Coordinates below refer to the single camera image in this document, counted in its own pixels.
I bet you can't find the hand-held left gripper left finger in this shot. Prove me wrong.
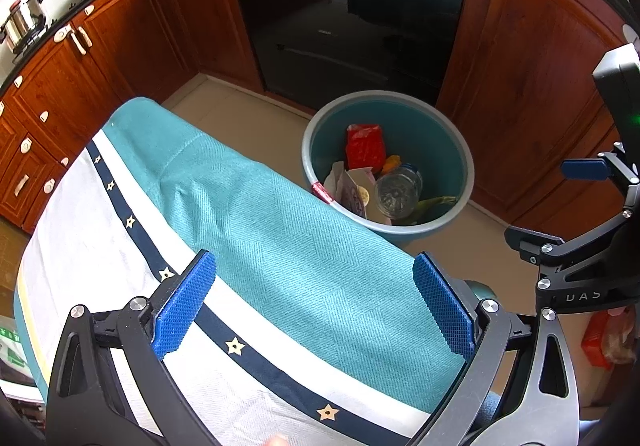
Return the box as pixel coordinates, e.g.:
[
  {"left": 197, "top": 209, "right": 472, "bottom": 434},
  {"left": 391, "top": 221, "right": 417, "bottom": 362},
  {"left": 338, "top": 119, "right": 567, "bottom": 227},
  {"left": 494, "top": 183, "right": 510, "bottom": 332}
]
[{"left": 46, "top": 249, "right": 218, "bottom": 446}]

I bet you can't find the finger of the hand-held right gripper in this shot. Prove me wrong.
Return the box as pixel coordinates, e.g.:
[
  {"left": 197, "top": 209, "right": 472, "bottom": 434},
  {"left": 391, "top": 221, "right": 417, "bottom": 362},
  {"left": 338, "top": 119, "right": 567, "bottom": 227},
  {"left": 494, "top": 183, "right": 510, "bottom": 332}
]
[
  {"left": 561, "top": 141, "right": 640, "bottom": 197},
  {"left": 504, "top": 211, "right": 627, "bottom": 277}
]

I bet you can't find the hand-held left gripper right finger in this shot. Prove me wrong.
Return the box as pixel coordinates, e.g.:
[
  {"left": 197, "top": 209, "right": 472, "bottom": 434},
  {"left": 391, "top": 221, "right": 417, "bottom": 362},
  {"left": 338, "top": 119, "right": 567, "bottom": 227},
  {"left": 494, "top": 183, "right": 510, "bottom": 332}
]
[{"left": 413, "top": 251, "right": 581, "bottom": 446}]

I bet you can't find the pale green corn husk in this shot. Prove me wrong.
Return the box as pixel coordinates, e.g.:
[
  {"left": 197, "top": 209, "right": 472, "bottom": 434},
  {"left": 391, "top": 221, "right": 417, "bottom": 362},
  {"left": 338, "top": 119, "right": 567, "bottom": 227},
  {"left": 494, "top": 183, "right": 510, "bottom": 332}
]
[{"left": 415, "top": 196, "right": 458, "bottom": 217}]

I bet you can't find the clear plastic bottle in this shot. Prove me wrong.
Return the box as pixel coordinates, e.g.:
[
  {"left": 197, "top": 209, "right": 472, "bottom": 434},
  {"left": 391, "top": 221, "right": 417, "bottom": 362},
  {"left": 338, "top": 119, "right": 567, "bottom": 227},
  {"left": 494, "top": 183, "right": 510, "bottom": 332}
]
[{"left": 375, "top": 165, "right": 423, "bottom": 219}]

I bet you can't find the pink snack box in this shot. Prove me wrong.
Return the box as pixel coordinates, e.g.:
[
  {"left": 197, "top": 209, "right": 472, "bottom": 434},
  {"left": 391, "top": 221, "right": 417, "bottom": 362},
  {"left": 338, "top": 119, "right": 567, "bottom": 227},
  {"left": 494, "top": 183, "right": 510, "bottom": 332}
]
[{"left": 324, "top": 161, "right": 377, "bottom": 221}]

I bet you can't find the teal round bin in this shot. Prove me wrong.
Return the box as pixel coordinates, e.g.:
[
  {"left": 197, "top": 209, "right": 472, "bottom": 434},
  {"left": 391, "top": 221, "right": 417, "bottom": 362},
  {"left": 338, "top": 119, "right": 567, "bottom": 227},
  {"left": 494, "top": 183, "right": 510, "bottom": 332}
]
[{"left": 301, "top": 90, "right": 475, "bottom": 249}]

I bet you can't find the red chip packet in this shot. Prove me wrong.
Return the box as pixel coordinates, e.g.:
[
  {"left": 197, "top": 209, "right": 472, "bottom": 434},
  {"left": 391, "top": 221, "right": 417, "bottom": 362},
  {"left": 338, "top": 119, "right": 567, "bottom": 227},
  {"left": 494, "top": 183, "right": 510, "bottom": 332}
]
[{"left": 346, "top": 123, "right": 387, "bottom": 169}]

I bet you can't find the plain wooden cabinet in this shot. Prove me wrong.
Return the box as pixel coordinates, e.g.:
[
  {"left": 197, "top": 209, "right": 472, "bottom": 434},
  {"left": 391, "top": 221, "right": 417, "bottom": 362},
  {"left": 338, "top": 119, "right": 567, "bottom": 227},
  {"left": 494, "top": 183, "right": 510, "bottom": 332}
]
[{"left": 435, "top": 0, "right": 640, "bottom": 237}]

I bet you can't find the striped teal white tablecloth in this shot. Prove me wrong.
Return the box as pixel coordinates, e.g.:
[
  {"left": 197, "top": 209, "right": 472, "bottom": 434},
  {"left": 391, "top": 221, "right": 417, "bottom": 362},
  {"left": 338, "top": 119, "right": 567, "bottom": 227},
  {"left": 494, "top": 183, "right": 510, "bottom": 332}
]
[{"left": 12, "top": 97, "right": 483, "bottom": 446}]

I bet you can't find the orange snack packet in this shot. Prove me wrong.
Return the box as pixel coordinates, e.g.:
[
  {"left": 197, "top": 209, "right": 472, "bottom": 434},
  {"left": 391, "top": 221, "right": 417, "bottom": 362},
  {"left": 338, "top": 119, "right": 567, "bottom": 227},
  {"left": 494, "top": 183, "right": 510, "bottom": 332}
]
[{"left": 580, "top": 308, "right": 636, "bottom": 369}]

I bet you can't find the wooden cabinet with drawers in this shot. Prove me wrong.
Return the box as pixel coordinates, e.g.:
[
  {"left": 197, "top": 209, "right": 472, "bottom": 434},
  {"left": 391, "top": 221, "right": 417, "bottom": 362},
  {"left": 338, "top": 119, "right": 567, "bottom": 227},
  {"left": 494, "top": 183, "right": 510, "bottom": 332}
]
[{"left": 0, "top": 0, "right": 263, "bottom": 234}]

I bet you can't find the black built-in oven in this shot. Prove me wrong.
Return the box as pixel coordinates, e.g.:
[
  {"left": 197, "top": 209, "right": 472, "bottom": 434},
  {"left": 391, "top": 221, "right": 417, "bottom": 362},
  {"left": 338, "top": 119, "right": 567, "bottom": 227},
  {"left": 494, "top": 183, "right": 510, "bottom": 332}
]
[{"left": 224, "top": 0, "right": 473, "bottom": 112}]

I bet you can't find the steel pot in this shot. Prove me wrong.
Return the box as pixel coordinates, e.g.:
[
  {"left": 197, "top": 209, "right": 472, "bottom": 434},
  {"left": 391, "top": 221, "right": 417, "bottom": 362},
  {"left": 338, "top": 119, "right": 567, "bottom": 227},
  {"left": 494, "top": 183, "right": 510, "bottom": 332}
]
[{"left": 0, "top": 0, "right": 48, "bottom": 54}]

